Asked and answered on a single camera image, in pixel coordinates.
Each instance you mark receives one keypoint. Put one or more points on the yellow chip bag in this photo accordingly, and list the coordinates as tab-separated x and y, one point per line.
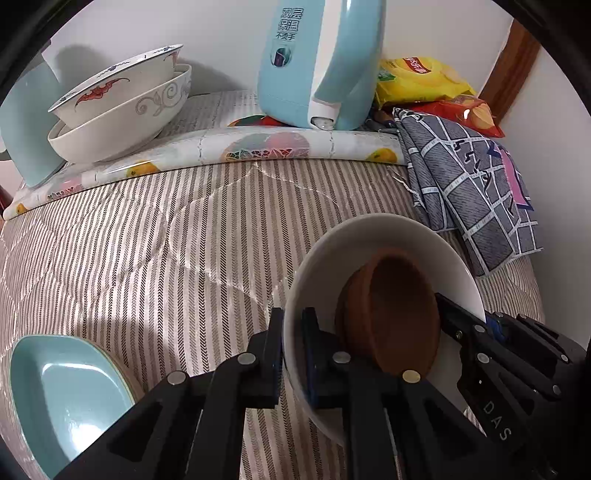
420	78

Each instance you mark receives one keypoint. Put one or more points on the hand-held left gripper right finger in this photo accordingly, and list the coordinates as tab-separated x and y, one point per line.
313	364

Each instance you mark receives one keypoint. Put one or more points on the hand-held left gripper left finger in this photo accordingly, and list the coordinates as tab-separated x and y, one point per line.
263	369

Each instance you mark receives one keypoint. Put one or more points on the blue square plate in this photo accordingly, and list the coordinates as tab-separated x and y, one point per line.
69	392

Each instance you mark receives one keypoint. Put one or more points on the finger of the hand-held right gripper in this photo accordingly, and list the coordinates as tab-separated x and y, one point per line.
461	316
499	328

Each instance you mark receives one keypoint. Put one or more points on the grey checkered cloth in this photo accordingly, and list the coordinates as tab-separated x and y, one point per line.
471	184

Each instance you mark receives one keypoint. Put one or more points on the red chip bag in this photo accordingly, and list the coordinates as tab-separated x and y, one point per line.
480	115

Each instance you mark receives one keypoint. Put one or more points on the white bowl with grey scrolls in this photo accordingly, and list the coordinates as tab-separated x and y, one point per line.
120	134

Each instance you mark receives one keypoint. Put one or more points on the light blue thermos jug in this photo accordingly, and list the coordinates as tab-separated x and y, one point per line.
27	134

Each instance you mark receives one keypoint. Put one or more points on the light blue electric kettle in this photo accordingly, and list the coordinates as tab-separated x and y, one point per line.
314	60

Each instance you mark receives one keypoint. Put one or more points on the rolled floral plastic sheet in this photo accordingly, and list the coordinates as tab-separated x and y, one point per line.
207	152

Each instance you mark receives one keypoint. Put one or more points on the plain white bowl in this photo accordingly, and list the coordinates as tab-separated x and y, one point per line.
332	258

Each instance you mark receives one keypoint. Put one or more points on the brown wooden door frame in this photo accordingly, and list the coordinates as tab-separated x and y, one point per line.
512	69

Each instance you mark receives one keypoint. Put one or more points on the white bowl with red-blue pattern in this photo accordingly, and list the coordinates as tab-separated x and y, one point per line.
120	90

